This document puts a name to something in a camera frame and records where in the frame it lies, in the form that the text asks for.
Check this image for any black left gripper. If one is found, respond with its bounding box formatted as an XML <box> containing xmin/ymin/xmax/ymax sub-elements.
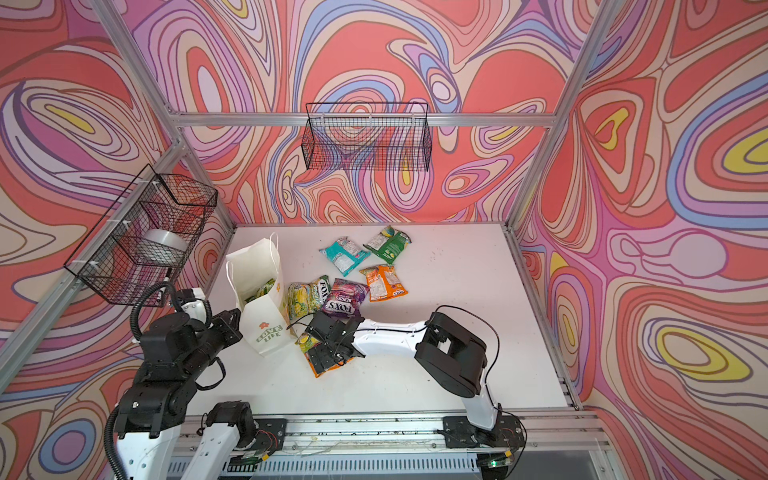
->
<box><xmin>181</xmin><ymin>306</ymin><xmax>243</xmax><ymax>382</ymax></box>

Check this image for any orange Fox's candy packet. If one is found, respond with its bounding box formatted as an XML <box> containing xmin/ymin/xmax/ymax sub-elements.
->
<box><xmin>296</xmin><ymin>333</ymin><xmax>358</xmax><ymax>378</ymax></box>

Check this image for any purple Fox's candy packet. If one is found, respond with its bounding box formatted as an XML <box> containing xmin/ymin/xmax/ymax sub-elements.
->
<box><xmin>321</xmin><ymin>278</ymin><xmax>369</xmax><ymax>319</ymax></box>

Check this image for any orange white snack packet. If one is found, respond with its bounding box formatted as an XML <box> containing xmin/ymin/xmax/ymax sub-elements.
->
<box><xmin>359</xmin><ymin>265</ymin><xmax>408</xmax><ymax>302</ymax></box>

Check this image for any white paper gift bag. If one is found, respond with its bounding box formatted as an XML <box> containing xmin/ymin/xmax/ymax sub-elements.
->
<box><xmin>225</xmin><ymin>232</ymin><xmax>291</xmax><ymax>357</ymax></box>

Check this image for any green yellow Fox's candy packet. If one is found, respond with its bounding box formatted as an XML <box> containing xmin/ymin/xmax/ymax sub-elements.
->
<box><xmin>244</xmin><ymin>278</ymin><xmax>276</xmax><ymax>304</ymax></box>

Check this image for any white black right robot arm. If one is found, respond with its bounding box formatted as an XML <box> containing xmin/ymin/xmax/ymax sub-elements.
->
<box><xmin>299</xmin><ymin>310</ymin><xmax>498</xmax><ymax>432</ymax></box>

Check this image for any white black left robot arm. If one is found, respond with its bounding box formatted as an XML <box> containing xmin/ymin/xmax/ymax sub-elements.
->
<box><xmin>102</xmin><ymin>281</ymin><xmax>243</xmax><ymax>479</ymax></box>

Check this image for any marker pen in basket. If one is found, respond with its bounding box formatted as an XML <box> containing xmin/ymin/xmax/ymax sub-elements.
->
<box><xmin>158</xmin><ymin>276</ymin><xmax>169</xmax><ymax>299</ymax></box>

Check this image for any teal snack packet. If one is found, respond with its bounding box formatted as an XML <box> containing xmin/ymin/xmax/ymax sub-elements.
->
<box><xmin>320</xmin><ymin>236</ymin><xmax>370</xmax><ymax>276</ymax></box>

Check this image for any white tape roll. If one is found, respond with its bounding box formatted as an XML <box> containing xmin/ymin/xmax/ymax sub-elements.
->
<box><xmin>137</xmin><ymin>229</ymin><xmax>188</xmax><ymax>266</ymax></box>

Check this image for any dark green snack packet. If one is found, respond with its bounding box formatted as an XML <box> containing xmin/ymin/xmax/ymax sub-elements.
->
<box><xmin>363</xmin><ymin>225</ymin><xmax>412</xmax><ymax>265</ymax></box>

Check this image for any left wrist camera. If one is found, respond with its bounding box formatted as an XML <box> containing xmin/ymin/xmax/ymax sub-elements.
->
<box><xmin>176</xmin><ymin>287</ymin><xmax>212</xmax><ymax>323</ymax></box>

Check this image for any black wire basket left wall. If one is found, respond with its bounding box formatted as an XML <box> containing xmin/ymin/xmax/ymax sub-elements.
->
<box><xmin>64</xmin><ymin>165</ymin><xmax>218</xmax><ymax>306</ymax></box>

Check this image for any black wire basket wall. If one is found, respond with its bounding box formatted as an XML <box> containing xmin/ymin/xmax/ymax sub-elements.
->
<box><xmin>301</xmin><ymin>101</ymin><xmax>433</xmax><ymax>172</ymax></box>
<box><xmin>64</xmin><ymin>165</ymin><xmax>218</xmax><ymax>306</ymax></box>

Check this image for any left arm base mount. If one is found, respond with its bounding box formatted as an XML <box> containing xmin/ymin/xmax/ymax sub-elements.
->
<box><xmin>201</xmin><ymin>418</ymin><xmax>288</xmax><ymax>457</ymax></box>

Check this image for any aluminium front rail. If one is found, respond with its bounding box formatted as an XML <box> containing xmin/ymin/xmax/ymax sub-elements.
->
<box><xmin>119</xmin><ymin>409</ymin><xmax>613</xmax><ymax>475</ymax></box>

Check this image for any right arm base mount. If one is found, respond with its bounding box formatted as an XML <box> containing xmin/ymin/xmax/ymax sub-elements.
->
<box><xmin>436</xmin><ymin>413</ymin><xmax>527</xmax><ymax>450</ymax></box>

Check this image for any black wire basket back wall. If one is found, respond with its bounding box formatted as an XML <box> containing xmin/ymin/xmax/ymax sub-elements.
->
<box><xmin>301</xmin><ymin>101</ymin><xmax>433</xmax><ymax>172</ymax></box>

